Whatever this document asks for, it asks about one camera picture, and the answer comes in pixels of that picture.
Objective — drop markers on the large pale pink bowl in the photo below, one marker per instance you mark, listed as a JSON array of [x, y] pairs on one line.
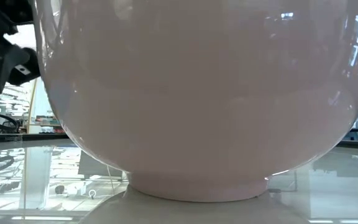
[[197, 93]]

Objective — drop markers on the white glossy table sheet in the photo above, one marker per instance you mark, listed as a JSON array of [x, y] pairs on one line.
[[42, 189]]

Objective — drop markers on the background storage shelf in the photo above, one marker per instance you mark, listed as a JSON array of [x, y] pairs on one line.
[[8, 99]]

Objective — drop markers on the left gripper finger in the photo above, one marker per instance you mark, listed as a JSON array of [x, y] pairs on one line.
[[5, 67]]

